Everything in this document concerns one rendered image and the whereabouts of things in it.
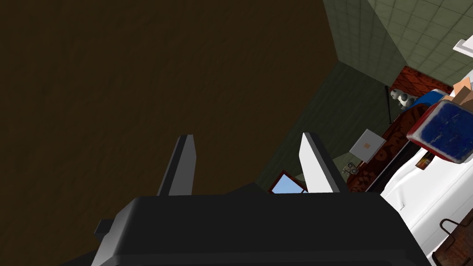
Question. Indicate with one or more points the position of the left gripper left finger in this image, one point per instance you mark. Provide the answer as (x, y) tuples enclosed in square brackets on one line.
[(180, 170)]

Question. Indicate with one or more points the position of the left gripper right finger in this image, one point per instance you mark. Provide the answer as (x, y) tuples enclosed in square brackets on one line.
[(316, 171)]

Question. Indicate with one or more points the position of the red framed window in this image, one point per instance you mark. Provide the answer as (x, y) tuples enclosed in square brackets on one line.
[(286, 186)]

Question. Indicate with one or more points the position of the bed with white sheet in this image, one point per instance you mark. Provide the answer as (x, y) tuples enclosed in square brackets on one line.
[(425, 192)]

